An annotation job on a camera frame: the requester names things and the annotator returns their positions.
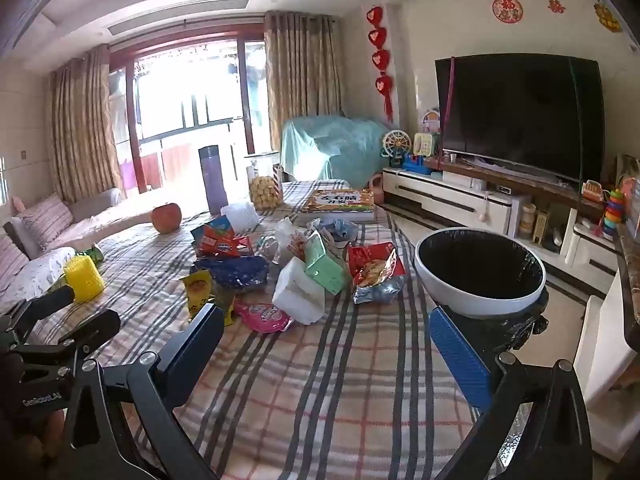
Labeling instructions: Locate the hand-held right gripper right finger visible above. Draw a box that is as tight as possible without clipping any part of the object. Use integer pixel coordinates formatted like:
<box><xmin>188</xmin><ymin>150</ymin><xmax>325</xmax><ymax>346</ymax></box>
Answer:
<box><xmin>429</xmin><ymin>306</ymin><xmax>596</xmax><ymax>480</ymax></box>

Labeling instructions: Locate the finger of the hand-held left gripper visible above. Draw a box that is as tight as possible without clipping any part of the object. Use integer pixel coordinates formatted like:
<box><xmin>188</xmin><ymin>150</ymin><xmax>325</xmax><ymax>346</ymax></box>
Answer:
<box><xmin>10</xmin><ymin>308</ymin><xmax>122</xmax><ymax>361</ymax></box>
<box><xmin>0</xmin><ymin>284</ymin><xmax>76</xmax><ymax>336</ymax></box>

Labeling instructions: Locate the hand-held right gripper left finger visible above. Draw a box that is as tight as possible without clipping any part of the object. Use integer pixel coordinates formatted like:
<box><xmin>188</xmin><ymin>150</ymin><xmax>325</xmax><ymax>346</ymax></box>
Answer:
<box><xmin>62</xmin><ymin>304</ymin><xmax>226</xmax><ymax>480</ymax></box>

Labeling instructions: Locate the yellow snack packet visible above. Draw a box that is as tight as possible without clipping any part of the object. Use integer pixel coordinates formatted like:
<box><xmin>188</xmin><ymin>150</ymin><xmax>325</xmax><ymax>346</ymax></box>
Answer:
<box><xmin>180</xmin><ymin>269</ymin><xmax>236</xmax><ymax>326</ymax></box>

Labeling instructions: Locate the white bin with black bag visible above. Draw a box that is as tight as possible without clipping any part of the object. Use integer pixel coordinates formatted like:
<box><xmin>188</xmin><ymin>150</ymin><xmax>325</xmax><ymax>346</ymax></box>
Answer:
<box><xmin>414</xmin><ymin>228</ymin><xmax>548</xmax><ymax>356</ymax></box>

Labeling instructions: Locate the pink snack packet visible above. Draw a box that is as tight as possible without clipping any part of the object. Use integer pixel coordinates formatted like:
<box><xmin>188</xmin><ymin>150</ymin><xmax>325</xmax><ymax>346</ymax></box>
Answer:
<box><xmin>232</xmin><ymin>301</ymin><xmax>295</xmax><ymax>333</ymax></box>

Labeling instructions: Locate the dark blue plastic bag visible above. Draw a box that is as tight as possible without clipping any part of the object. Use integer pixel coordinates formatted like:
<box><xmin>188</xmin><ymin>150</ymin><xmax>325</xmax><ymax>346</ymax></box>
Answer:
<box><xmin>189</xmin><ymin>255</ymin><xmax>270</xmax><ymax>291</ymax></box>

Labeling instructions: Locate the red and blue snack packet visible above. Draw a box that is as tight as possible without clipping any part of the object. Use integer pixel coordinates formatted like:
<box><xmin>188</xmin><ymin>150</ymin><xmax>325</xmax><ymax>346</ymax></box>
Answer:
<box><xmin>191</xmin><ymin>216</ymin><xmax>256</xmax><ymax>260</ymax></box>

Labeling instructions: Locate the white foam pack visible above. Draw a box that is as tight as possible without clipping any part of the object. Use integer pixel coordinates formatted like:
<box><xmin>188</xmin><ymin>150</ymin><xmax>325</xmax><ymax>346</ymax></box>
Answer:
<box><xmin>271</xmin><ymin>256</ymin><xmax>327</xmax><ymax>325</ymax></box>

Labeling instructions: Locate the red snack bag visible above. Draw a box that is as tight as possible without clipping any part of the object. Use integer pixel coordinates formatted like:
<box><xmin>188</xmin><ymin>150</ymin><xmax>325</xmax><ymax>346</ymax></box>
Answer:
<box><xmin>347</xmin><ymin>241</ymin><xmax>407</xmax><ymax>305</ymax></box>

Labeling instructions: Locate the green carton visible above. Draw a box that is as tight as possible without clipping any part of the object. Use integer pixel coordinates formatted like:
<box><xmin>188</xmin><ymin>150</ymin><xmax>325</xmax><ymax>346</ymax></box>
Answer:
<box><xmin>304</xmin><ymin>230</ymin><xmax>352</xmax><ymax>295</ymax></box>

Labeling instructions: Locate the white floral pillow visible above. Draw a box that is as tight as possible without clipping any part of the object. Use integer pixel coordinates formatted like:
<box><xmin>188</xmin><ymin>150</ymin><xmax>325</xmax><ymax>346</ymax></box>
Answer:
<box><xmin>10</xmin><ymin>246</ymin><xmax>76</xmax><ymax>291</ymax></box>

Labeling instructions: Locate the pink striped pillow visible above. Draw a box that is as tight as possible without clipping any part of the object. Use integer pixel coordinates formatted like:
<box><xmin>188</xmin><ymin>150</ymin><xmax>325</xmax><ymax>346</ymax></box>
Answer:
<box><xmin>17</xmin><ymin>194</ymin><xmax>75</xmax><ymax>246</ymax></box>

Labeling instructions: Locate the light sofa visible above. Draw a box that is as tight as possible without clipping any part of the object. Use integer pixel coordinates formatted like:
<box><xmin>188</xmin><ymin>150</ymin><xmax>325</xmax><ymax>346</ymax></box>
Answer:
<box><xmin>0</xmin><ymin>187</ymin><xmax>156</xmax><ymax>311</ymax></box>

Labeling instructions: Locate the red apple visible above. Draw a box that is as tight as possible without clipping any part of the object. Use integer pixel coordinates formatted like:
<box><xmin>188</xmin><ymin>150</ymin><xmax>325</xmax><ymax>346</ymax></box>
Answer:
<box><xmin>151</xmin><ymin>203</ymin><xmax>183</xmax><ymax>234</ymax></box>

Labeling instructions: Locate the white red-printed plastic bag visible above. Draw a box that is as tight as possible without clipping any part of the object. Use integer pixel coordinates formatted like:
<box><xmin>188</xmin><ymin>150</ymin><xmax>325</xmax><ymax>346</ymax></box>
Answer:
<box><xmin>257</xmin><ymin>217</ymin><xmax>321</xmax><ymax>266</ymax></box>

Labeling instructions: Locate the white side cabinet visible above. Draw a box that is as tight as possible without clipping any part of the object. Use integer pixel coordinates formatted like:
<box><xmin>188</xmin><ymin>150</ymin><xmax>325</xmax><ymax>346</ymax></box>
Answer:
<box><xmin>575</xmin><ymin>270</ymin><xmax>640</xmax><ymax>411</ymax></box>

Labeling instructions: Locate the white television cabinet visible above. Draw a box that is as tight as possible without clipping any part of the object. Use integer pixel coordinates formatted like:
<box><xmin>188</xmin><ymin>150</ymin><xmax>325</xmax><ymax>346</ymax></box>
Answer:
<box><xmin>382</xmin><ymin>152</ymin><xmax>640</xmax><ymax>301</ymax></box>

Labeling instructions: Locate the purple thermos bottle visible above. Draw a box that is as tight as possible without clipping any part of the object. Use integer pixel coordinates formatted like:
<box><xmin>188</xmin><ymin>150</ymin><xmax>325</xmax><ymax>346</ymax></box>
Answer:
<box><xmin>198</xmin><ymin>145</ymin><xmax>230</xmax><ymax>215</ymax></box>

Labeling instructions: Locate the light blue plastic bag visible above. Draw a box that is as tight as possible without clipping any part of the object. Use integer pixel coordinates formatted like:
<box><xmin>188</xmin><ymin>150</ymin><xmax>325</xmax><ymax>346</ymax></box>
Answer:
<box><xmin>310</xmin><ymin>216</ymin><xmax>360</xmax><ymax>248</ymax></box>

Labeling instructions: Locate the clear jar of cookies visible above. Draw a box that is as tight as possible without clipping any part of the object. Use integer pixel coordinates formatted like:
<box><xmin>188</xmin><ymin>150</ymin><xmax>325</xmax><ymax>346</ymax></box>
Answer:
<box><xmin>245</xmin><ymin>155</ymin><xmax>285</xmax><ymax>211</ymax></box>

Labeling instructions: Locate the beige patterned curtain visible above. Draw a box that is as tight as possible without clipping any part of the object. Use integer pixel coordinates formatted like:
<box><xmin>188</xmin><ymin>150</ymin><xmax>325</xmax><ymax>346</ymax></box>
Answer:
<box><xmin>263</xmin><ymin>10</ymin><xmax>346</xmax><ymax>153</ymax></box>
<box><xmin>49</xmin><ymin>45</ymin><xmax>126</xmax><ymax>203</ymax></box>

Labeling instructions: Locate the colourful flat game box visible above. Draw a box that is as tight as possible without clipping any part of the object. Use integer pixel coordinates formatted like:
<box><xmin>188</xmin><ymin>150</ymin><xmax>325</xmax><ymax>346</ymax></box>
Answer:
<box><xmin>300</xmin><ymin>188</ymin><xmax>377</xmax><ymax>222</ymax></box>

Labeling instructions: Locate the red-framed glass door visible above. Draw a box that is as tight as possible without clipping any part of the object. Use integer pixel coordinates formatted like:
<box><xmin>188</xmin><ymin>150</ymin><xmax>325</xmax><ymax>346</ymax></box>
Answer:
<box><xmin>107</xmin><ymin>25</ymin><xmax>268</xmax><ymax>193</ymax></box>

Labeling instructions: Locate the yellow green toy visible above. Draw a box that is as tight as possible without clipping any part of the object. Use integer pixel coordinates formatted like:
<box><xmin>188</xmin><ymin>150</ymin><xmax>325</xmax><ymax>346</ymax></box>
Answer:
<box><xmin>412</xmin><ymin>132</ymin><xmax>436</xmax><ymax>158</ymax></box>

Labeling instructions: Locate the ferris wheel toy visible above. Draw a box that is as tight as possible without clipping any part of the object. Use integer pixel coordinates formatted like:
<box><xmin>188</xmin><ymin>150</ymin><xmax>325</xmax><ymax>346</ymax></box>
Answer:
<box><xmin>381</xmin><ymin>129</ymin><xmax>412</xmax><ymax>168</ymax></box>

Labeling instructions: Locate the pink toy house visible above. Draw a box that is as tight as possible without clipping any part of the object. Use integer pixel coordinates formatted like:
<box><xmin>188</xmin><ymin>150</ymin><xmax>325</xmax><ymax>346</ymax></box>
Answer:
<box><xmin>421</xmin><ymin>107</ymin><xmax>443</xmax><ymax>136</ymax></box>

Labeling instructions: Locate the teal covered armchair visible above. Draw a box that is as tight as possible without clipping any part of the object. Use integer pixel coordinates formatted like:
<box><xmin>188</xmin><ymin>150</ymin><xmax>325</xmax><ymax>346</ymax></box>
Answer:
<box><xmin>280</xmin><ymin>114</ymin><xmax>398</xmax><ymax>191</ymax></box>

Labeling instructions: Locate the black television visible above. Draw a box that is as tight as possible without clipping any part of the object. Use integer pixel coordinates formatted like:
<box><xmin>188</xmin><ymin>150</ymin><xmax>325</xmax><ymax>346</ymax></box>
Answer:
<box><xmin>434</xmin><ymin>53</ymin><xmax>606</xmax><ymax>183</ymax></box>

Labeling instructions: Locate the red heart hanging decoration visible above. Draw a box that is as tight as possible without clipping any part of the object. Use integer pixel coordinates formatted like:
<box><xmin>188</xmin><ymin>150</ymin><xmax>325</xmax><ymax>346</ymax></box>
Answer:
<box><xmin>366</xmin><ymin>6</ymin><xmax>396</xmax><ymax>123</ymax></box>

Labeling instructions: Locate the rainbow stacking ring toy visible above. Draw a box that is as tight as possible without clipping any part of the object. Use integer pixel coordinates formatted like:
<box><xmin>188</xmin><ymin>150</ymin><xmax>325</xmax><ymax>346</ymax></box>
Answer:
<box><xmin>600</xmin><ymin>189</ymin><xmax>626</xmax><ymax>241</ymax></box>

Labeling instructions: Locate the yellow and red wall sticker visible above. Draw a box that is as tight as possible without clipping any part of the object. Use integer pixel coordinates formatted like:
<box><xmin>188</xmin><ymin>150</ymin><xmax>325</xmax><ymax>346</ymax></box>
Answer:
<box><xmin>594</xmin><ymin>0</ymin><xmax>623</xmax><ymax>33</ymax></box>

